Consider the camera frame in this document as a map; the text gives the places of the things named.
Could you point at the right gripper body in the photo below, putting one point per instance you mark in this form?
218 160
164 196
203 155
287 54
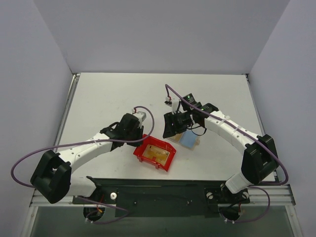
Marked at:
171 122

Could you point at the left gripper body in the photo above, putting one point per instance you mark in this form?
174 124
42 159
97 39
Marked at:
136 135

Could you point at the gold VIP card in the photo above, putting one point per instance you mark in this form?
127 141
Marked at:
177 137

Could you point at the beige leather card holder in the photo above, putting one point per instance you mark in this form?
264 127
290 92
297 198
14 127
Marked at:
189 140

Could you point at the red plastic bin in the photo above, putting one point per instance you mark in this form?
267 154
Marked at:
164 165

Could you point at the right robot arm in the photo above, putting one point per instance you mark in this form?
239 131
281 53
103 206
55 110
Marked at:
257 151

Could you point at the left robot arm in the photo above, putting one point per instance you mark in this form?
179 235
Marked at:
53 174

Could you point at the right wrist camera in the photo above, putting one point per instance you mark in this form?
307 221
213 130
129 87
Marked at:
174 104

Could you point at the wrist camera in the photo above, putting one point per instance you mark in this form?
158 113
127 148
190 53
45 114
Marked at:
174 104
140 115

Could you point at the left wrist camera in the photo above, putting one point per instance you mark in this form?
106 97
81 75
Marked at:
140 115

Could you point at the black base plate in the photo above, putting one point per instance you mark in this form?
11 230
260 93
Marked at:
164 198

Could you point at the aluminium frame rail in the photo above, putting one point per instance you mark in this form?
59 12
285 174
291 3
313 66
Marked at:
279 195

